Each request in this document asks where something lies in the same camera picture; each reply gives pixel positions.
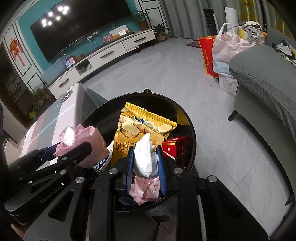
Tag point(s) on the dark planter with plants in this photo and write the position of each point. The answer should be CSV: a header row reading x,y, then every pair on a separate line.
x,y
38,99

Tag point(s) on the white cardboard box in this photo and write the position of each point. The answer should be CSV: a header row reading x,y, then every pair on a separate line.
x,y
227,84

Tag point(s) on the yellow curtain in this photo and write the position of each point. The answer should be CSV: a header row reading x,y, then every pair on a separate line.
x,y
247,9

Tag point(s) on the blue red boxes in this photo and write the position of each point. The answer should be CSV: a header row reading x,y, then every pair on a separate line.
x,y
69,62

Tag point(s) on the yellow white card stand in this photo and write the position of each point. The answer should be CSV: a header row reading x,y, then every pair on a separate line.
x,y
119,31

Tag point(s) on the black white clothes pile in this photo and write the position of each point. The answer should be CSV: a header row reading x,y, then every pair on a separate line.
x,y
285,52

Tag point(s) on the white television cabinet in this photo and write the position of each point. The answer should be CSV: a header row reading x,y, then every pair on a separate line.
x,y
104,58

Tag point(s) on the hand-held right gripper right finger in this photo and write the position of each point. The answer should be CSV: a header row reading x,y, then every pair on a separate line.
x,y
160,171

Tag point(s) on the small potted plant yellow pot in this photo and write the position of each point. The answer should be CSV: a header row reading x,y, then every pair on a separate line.
x,y
161,34

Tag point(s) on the grey curtain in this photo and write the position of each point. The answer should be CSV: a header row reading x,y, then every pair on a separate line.
x,y
185,16

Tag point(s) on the dark red doormat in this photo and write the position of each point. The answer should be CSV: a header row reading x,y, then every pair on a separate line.
x,y
193,44

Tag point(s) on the large white plastic bag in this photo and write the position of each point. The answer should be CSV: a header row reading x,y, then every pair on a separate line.
x,y
226,48

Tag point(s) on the pink photo box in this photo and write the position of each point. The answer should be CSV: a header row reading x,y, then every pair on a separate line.
x,y
108,39

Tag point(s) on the green bowl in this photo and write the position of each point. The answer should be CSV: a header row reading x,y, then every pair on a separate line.
x,y
32,114

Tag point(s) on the yellow potato chips bag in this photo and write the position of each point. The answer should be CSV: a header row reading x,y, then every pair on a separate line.
x,y
138,120

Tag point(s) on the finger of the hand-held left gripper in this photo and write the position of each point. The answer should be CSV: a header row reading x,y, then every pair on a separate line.
x,y
49,150
78,153

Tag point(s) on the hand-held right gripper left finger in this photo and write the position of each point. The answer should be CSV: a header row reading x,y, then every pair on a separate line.
x,y
130,169

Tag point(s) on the pink plastic bag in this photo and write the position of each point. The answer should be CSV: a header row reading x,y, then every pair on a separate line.
x,y
97,143

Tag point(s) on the black upright vacuum cleaner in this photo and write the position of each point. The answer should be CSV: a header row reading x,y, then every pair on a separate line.
x,y
210,20

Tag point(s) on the grey white clothes pile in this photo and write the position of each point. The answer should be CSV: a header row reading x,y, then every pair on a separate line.
x,y
253,32

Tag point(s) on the red shopping bag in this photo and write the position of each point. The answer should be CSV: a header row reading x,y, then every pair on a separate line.
x,y
207,58

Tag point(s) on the large black television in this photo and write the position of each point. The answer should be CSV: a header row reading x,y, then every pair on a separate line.
x,y
81,30

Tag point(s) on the white packet blue letters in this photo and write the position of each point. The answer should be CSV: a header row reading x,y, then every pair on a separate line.
x,y
103,163

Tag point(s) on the grey sofa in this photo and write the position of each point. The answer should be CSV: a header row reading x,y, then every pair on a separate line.
x,y
261,88

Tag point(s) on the white tall appliance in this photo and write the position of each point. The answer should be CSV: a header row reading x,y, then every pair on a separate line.
x,y
231,17

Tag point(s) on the pink printed paper bag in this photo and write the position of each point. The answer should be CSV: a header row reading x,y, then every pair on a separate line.
x,y
148,187

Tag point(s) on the tall potted plant brown pot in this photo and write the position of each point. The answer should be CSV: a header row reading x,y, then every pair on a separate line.
x,y
143,24

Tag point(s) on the black bucket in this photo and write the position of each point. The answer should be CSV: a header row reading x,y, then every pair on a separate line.
x,y
101,109

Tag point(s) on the red cigarette carton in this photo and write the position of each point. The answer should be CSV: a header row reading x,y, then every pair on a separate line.
x,y
175,146

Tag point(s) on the red knot wall decoration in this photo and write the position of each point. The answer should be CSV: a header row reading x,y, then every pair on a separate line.
x,y
16,49

